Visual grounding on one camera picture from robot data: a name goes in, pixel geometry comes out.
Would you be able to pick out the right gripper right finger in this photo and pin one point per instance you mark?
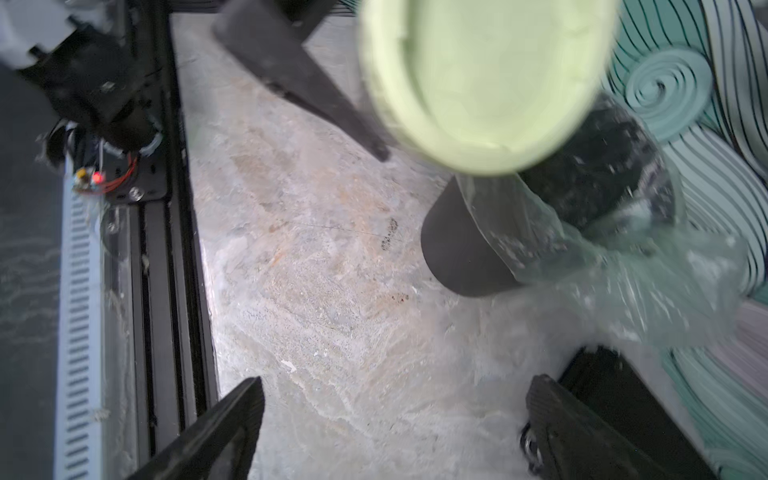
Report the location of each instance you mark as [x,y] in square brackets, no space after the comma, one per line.
[575,442]

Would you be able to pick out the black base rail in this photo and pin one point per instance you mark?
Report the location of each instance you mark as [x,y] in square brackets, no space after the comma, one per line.
[175,373]

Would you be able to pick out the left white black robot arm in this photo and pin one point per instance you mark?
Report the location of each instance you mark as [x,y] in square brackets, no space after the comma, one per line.
[90,78]

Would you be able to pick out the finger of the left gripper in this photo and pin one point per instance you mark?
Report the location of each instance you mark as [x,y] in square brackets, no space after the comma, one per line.
[267,38]

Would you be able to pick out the light green jar lid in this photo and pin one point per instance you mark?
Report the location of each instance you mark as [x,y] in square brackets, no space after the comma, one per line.
[484,88]

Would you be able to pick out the clear plastic bin liner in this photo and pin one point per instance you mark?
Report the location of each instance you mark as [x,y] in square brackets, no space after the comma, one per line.
[679,287]

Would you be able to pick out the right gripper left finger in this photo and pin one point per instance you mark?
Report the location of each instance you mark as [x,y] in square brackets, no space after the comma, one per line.
[221,444]

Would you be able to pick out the black trash bin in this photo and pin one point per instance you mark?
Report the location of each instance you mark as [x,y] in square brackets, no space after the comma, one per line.
[605,190]

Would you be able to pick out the white slotted cable duct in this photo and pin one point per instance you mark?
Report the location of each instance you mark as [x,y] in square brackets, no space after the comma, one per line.
[78,438]

